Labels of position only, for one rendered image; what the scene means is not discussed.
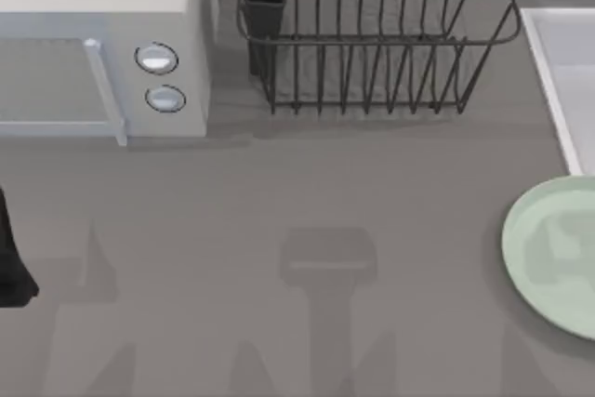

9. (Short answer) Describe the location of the black cutlery holder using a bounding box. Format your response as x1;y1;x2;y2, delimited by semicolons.
236;0;289;76

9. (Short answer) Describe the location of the dark wire dish rack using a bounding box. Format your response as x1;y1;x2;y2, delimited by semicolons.
235;0;521;116

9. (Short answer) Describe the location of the large round microwave knob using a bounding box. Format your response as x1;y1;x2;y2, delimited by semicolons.
133;41;180;76

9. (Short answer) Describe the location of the white sink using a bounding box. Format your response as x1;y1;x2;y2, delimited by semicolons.
519;7;595;178

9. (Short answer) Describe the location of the pale green plate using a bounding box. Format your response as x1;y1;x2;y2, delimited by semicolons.
500;175;595;341

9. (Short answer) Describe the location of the small round microwave knob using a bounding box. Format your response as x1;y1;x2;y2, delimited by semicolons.
144;84;188;114

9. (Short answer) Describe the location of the microwave oven door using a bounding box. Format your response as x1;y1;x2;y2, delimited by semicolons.
0;37;128;148

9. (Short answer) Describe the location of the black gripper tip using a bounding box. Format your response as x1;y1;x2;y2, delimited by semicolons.
0;187;41;310

